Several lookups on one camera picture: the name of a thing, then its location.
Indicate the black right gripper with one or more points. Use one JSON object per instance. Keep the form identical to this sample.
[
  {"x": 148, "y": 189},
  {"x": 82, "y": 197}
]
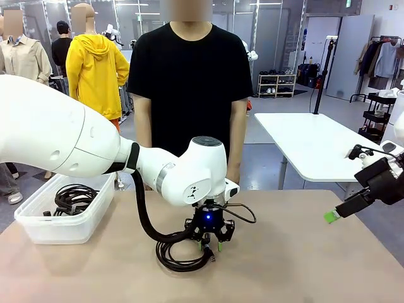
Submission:
[{"x": 385, "y": 183}]

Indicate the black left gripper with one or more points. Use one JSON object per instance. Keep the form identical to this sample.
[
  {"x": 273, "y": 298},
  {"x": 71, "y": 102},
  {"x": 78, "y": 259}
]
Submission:
[{"x": 208, "y": 221}]

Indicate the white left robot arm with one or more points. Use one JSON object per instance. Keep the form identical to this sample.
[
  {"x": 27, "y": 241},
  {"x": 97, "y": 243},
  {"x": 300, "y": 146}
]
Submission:
[{"x": 47, "y": 126}]

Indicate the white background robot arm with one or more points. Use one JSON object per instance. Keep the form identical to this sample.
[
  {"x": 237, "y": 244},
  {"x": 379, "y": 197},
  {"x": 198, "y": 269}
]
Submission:
[
  {"x": 252, "y": 55},
  {"x": 112, "y": 33}
]

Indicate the person's right forearm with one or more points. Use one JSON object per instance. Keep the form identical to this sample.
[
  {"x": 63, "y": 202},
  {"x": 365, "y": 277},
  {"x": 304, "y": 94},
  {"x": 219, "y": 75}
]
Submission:
[{"x": 142, "y": 126}]

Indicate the person's left hand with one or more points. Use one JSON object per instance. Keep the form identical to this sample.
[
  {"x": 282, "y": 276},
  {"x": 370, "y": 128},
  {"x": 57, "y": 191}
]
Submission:
[{"x": 234, "y": 176}]

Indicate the white side table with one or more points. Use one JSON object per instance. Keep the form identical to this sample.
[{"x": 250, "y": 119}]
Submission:
[{"x": 309, "y": 142}]

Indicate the black utility cart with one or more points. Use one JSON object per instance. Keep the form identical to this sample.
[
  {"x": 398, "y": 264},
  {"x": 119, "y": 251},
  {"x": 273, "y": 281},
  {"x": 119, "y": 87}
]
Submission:
[{"x": 377, "y": 113}]

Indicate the black pole stand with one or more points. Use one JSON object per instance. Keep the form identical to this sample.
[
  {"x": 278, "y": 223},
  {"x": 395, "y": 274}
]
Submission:
[{"x": 325, "y": 69}]

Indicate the dark bags pile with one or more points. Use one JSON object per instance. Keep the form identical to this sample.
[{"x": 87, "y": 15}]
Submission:
[{"x": 306, "y": 74}]

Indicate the wooden shoe rack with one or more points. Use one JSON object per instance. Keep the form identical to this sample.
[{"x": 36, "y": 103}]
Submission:
[{"x": 277, "y": 83}]

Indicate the clothes rack with garments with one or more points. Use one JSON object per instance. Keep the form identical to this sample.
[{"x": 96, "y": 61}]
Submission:
[{"x": 382, "y": 60}]

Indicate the grey partition panel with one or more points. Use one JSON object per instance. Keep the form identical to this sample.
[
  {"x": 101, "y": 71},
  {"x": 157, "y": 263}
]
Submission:
[{"x": 350, "y": 57}]

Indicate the clear plastic storage bin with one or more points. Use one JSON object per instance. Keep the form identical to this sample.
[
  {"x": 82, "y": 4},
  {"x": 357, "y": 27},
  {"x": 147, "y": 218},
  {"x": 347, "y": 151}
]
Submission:
[{"x": 63, "y": 228}]

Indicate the person in black T-shirt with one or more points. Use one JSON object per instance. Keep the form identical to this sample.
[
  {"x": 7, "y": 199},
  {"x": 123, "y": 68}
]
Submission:
[{"x": 189, "y": 79}]

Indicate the mannequin in yellow hoodie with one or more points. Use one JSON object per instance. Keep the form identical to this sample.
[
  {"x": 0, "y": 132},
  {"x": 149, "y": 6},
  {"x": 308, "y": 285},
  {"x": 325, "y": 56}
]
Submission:
[{"x": 94, "y": 69}]

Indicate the person in beige clothes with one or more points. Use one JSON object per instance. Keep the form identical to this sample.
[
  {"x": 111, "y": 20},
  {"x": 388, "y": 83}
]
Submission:
[{"x": 9, "y": 186}]

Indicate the background person in black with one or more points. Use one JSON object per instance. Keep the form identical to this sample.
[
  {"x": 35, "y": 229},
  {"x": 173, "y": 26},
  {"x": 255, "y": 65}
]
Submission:
[{"x": 61, "y": 50}]

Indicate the mannequin in beige shirt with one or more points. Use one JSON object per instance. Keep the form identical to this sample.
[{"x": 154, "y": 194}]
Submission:
[{"x": 25, "y": 57}]

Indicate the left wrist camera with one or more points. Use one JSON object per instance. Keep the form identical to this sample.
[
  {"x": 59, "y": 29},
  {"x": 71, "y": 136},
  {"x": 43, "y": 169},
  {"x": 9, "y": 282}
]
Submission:
[{"x": 233, "y": 190}]

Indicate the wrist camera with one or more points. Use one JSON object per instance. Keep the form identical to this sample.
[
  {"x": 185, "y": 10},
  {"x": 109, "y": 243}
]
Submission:
[
  {"x": 360, "y": 153},
  {"x": 233, "y": 190}
]

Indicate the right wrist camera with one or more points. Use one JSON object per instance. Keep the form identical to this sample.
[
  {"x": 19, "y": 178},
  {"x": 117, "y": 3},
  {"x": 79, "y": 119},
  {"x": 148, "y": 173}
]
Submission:
[{"x": 360, "y": 153}]

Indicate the black camera tripod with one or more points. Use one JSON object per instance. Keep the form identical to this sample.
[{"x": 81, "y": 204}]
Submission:
[{"x": 133, "y": 44}]

